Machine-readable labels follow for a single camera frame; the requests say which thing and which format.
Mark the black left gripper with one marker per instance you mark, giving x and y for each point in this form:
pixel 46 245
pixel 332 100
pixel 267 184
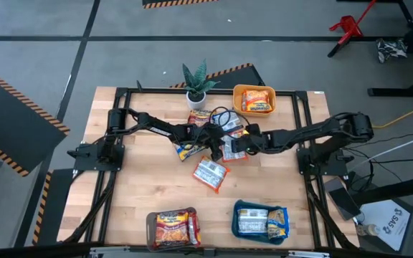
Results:
pixel 210 136

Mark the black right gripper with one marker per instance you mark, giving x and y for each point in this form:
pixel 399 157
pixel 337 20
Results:
pixel 253 143

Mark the orange Maruchan noodle pack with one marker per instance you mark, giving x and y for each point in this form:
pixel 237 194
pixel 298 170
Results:
pixel 256 101
pixel 210 174
pixel 233 156
pixel 242 132

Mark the red Maruchan noodle pack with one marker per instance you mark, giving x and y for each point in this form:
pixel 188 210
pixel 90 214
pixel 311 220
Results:
pixel 172 229
pixel 199 116
pixel 194 229

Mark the blue Maruchan noodle pack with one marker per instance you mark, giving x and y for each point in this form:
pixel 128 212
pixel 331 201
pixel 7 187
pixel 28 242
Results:
pixel 186 152
pixel 277 224
pixel 253 222
pixel 228 122

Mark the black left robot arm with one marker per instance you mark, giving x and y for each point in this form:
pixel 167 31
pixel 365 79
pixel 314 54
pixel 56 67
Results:
pixel 156 125

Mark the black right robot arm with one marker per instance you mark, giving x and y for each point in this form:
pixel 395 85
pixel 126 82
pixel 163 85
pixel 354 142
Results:
pixel 299 134

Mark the white plant pot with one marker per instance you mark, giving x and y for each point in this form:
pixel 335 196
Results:
pixel 195 104

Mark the yellow plastic bin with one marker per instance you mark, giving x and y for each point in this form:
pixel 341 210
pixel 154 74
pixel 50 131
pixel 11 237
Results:
pixel 236 104

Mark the green succulent plant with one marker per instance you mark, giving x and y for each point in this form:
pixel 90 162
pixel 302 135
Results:
pixel 196 84

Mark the black hazard-striped floor mat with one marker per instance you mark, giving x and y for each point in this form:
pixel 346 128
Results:
pixel 57 208
pixel 178 3
pixel 242 77
pixel 9 122

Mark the teal plastic bin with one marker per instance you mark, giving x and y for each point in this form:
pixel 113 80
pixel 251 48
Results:
pixel 235 222

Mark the grey flat pad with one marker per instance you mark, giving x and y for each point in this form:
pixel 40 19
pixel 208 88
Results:
pixel 332 183

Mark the black smartphone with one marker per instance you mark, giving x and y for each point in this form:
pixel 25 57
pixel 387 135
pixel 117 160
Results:
pixel 344 202

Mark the dark grey left bin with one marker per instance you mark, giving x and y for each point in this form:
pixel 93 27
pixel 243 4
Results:
pixel 150 229

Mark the clear plastic bottle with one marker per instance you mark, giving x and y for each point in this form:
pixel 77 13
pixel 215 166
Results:
pixel 369 229

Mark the red metal stand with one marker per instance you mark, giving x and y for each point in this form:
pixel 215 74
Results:
pixel 348 27

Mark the white printed paper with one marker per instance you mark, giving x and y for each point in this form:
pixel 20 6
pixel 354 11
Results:
pixel 389 222

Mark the person's shoe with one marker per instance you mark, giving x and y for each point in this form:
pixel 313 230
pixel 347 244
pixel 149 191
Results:
pixel 391 48

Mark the black aluminium table frame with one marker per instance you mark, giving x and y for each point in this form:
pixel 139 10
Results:
pixel 149 90

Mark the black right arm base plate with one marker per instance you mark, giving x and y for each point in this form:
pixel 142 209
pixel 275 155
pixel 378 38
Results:
pixel 335 168

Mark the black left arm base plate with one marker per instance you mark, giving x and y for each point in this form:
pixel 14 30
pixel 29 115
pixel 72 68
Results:
pixel 84 165

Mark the black desk frame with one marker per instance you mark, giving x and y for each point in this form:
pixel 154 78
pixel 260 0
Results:
pixel 389 92

